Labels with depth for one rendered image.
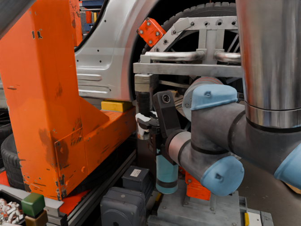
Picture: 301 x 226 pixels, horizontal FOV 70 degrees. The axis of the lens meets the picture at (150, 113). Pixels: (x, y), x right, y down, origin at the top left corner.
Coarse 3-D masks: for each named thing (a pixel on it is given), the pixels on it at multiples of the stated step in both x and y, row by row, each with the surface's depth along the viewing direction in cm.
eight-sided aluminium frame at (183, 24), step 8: (232, 16) 69; (176, 24) 75; (184, 24) 74; (192, 24) 78; (200, 24) 73; (208, 24) 72; (216, 24) 71; (224, 24) 70; (168, 32) 77; (176, 32) 76; (184, 32) 79; (160, 40) 79; (168, 40) 78; (176, 40) 81; (152, 48) 80; (160, 48) 79; (168, 48) 83
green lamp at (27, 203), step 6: (24, 198) 55; (30, 198) 55; (36, 198) 55; (42, 198) 55; (24, 204) 53; (30, 204) 53; (36, 204) 54; (42, 204) 56; (24, 210) 54; (30, 210) 53; (36, 210) 54
